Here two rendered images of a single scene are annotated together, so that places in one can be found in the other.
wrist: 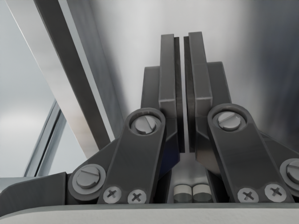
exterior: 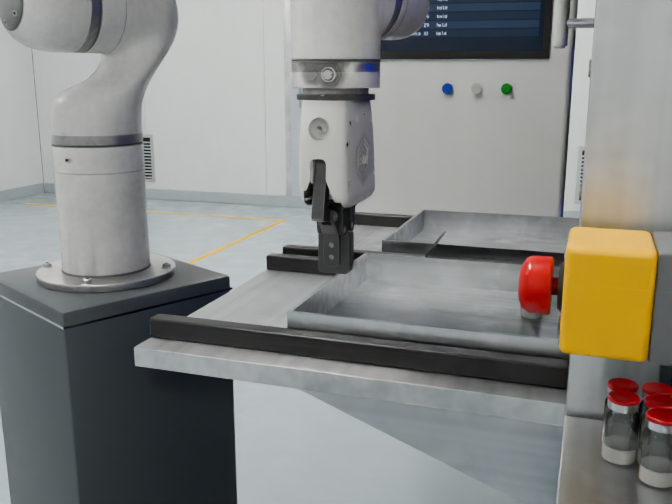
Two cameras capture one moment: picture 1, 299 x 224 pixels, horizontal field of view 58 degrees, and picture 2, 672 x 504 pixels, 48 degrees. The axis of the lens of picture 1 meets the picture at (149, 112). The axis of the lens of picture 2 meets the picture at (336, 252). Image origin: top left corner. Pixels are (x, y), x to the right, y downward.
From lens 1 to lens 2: 0.76 m
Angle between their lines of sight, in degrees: 100
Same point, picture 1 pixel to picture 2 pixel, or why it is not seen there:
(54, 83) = (361, 374)
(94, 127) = (404, 345)
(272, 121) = (457, 318)
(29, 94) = not seen: outside the picture
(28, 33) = (312, 368)
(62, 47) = (324, 336)
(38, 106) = not seen: outside the picture
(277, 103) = (438, 316)
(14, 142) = not seen: outside the picture
